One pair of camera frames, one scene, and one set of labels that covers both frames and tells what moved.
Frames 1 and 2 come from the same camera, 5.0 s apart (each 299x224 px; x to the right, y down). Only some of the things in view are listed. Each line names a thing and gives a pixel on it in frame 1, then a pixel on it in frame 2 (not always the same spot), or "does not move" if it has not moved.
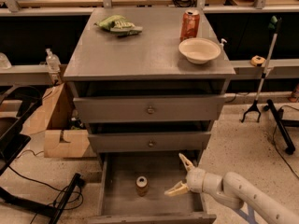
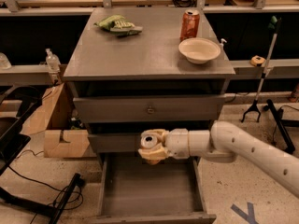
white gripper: x=195 y=180 -> x=177 y=144
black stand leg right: x=290 y=146 does not move
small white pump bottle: x=221 y=45 does not move
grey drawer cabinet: x=149 y=84 does not move
